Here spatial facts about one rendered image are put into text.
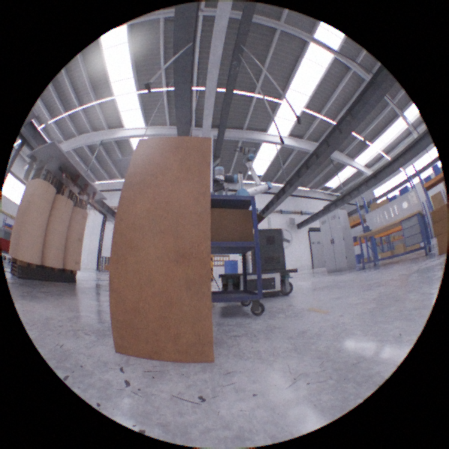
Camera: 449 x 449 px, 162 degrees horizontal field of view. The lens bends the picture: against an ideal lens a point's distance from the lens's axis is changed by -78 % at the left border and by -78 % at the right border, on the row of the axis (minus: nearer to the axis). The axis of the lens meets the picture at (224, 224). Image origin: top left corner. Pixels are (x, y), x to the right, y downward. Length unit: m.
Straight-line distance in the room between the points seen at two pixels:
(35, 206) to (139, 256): 1.86
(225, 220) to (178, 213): 0.70
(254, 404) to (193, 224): 0.55
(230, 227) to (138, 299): 0.87
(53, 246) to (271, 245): 2.79
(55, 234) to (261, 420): 2.45
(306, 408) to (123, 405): 0.38
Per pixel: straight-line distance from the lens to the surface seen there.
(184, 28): 4.49
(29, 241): 2.19
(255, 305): 1.16
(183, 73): 4.71
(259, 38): 10.01
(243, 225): 1.23
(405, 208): 4.65
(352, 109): 7.29
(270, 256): 1.93
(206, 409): 0.43
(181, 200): 0.58
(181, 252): 0.52
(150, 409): 0.44
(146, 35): 10.56
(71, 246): 2.69
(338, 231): 5.39
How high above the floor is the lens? 0.32
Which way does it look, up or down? 18 degrees up
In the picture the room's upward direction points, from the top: 2 degrees counter-clockwise
